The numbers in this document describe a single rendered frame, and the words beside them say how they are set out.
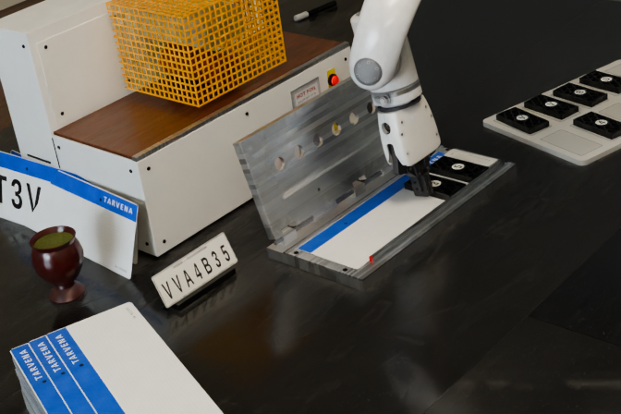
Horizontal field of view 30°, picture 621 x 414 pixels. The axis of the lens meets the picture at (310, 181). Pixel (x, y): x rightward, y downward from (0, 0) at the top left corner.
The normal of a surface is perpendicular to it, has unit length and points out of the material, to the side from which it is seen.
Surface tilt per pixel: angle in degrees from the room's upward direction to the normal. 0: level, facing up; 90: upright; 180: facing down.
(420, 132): 78
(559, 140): 0
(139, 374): 0
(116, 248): 69
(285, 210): 74
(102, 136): 0
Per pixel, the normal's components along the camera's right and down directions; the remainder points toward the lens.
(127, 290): -0.13, -0.88
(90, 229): -0.70, 0.06
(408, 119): 0.65, 0.02
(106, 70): 0.74, 0.22
